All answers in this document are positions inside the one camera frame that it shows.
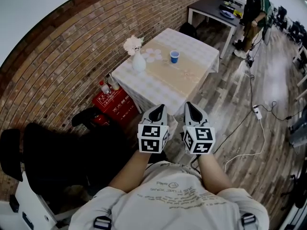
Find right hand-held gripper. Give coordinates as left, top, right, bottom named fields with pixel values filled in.
left=182, top=101, right=215, bottom=155

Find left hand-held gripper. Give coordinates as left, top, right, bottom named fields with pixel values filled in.
left=137, top=104, right=170, bottom=155

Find blue cup container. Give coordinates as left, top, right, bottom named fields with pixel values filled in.
left=169, top=50, right=180, bottom=64

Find person's right forearm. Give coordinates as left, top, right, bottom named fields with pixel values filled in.
left=196, top=153, right=234, bottom=196

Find person's left forearm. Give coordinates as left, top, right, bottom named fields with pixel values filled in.
left=107, top=149, right=154, bottom=194

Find red fire equipment box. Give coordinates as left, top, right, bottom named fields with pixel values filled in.
left=92, top=86, right=142, bottom=127

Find beige table runner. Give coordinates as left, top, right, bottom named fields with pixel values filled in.
left=141, top=38, right=212, bottom=95

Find clear plastic cup with straw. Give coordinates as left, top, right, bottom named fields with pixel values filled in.
left=107, top=73, right=120, bottom=91

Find white ceramic vase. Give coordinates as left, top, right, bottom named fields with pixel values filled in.
left=132, top=51, right=147, bottom=73

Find clear bottle with red cap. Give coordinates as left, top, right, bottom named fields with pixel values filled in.
left=99, top=80, right=112, bottom=96

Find white flower-shaped coaster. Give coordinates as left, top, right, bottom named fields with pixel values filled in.
left=143, top=47, right=164, bottom=64

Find white power strip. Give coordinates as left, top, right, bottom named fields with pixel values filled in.
left=252, top=104, right=263, bottom=120

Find table with white checked cloth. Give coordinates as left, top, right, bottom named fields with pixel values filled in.
left=111, top=27, right=220, bottom=117

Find white artificial flowers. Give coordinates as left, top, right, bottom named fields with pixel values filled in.
left=123, top=35, right=145, bottom=57

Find black backpack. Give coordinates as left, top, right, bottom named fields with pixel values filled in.
left=179, top=22, right=198, bottom=39

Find person's white printed shirt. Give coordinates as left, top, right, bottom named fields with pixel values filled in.
left=69, top=161, right=271, bottom=230

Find grey chair seat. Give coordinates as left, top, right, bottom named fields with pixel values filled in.
left=288, top=118, right=307, bottom=149

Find black office chair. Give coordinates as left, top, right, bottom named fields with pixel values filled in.
left=0, top=107, right=136, bottom=216

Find blue plate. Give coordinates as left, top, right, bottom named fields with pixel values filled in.
left=220, top=9, right=236, bottom=20

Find dark desk with white legs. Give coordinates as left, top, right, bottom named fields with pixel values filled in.
left=187, top=0, right=242, bottom=59

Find black flat box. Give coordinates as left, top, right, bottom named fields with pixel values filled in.
left=219, top=3, right=236, bottom=12

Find black stand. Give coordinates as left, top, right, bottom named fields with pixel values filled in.
left=280, top=173, right=307, bottom=210

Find black swivel chair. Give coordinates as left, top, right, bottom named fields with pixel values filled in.
left=275, top=5, right=289, bottom=31
left=288, top=20, right=307, bottom=44

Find black cable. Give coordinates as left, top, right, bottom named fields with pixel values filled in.
left=260, top=101, right=299, bottom=121
left=213, top=110, right=254, bottom=154
left=245, top=56, right=256, bottom=108

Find white cable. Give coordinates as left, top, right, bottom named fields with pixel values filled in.
left=224, top=117, right=266, bottom=173

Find grey strap buckle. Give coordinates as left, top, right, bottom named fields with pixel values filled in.
left=93, top=215, right=113, bottom=230
left=240, top=213, right=258, bottom=230

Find white frame table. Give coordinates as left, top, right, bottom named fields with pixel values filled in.
left=292, top=45, right=307, bottom=101

